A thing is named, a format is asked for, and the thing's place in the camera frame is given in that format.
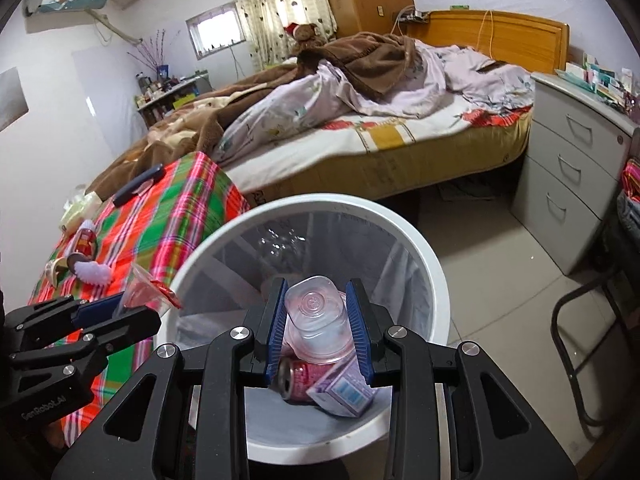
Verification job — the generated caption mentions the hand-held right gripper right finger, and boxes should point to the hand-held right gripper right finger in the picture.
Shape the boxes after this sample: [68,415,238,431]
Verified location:
[345,277,581,480]

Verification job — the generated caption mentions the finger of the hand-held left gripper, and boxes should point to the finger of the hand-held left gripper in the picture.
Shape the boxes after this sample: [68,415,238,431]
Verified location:
[9,306,162,369]
[4,293,127,334]

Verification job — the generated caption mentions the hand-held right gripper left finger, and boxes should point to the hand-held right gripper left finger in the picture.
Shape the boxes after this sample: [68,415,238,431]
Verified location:
[50,276,288,480]

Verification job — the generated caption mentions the clear plastic cup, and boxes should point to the clear plastic cup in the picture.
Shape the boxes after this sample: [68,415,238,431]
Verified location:
[282,275,356,364]

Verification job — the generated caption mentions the clear wrapper with red edge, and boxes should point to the clear wrapper with red edge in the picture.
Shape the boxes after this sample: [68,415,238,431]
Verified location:
[119,264,184,311]

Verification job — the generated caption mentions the pink red drink can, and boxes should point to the pink red drink can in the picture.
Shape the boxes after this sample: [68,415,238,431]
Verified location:
[277,357,328,404]

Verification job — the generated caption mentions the small purple carton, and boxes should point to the small purple carton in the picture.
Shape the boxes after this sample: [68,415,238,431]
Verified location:
[306,365,379,419]

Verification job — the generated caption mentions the white trash bin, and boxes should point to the white trash bin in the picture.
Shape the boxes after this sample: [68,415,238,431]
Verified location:
[154,194,451,463]

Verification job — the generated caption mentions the cartoon face drink can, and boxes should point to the cartoon face drink can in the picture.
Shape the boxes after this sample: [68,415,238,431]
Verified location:
[74,227,100,264]

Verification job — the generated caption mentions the green tissue pack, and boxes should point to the green tissue pack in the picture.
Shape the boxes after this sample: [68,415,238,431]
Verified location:
[60,191,102,234]

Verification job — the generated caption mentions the plaid tablecloth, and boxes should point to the plaid tablecloth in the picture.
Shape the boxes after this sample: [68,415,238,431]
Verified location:
[30,152,251,448]

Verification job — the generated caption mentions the black glasses case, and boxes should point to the black glasses case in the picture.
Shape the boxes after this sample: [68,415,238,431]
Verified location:
[112,163,165,207]

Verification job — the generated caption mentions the mattress with floral sheet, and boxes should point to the mattress with floral sheet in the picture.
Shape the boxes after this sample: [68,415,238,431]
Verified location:
[220,105,534,207]

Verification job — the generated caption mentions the grey shelf unit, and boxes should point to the grey shelf unit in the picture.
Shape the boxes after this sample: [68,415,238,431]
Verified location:
[134,77,212,129]

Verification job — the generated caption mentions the row of cosmetic bottles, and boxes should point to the row of cosmetic bottles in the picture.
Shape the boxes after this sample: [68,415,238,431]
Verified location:
[134,72,201,102]

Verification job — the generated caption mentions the lilac quilt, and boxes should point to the lilac quilt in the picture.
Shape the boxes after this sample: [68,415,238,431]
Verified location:
[217,42,534,162]

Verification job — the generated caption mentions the grey drawer cabinet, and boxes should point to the grey drawer cabinet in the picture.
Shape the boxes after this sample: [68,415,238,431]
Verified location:
[510,71,640,277]

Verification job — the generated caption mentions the vase with bare branches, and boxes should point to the vase with bare branches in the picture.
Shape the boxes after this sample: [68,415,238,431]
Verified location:
[127,29,182,82]

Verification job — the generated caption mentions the brown blanket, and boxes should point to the brown blanket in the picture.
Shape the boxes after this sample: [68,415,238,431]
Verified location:
[87,32,417,202]

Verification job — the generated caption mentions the wrapped air conditioner pipe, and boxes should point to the wrapped air conditioner pipe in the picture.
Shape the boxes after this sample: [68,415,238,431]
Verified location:
[82,7,144,47]

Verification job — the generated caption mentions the dark cloth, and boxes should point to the dark cloth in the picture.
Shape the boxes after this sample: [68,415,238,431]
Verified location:
[602,194,640,283]

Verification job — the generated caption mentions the teddy bear with red hat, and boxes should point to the teddy bear with red hat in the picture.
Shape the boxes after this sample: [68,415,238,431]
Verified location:
[282,22,327,57]

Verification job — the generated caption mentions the small window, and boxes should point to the small window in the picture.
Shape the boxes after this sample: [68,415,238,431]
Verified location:
[185,2,247,60]

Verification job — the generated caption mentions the plaid cloth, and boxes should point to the plaid cloth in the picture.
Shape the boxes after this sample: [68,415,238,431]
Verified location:
[619,156,640,207]

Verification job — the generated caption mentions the power strip with plugs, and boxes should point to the power strip with plugs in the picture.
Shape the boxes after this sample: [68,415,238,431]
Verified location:
[394,6,431,26]

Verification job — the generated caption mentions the patterned curtain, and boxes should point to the patterned curtain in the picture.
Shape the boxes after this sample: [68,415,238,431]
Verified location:
[225,0,339,74]

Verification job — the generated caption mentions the wooden headboard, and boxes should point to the wooden headboard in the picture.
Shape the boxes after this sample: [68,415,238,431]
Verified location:
[400,10,571,77]

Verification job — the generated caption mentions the stack of small boxes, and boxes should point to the stack of small boxes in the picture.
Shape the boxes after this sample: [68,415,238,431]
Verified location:
[555,51,640,112]

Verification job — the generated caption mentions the black metal chair frame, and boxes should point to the black metal chair frame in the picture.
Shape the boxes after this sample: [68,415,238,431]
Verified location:
[550,259,640,429]

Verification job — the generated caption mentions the orange cable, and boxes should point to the orange cable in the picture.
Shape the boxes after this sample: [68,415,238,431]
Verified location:
[476,9,497,47]

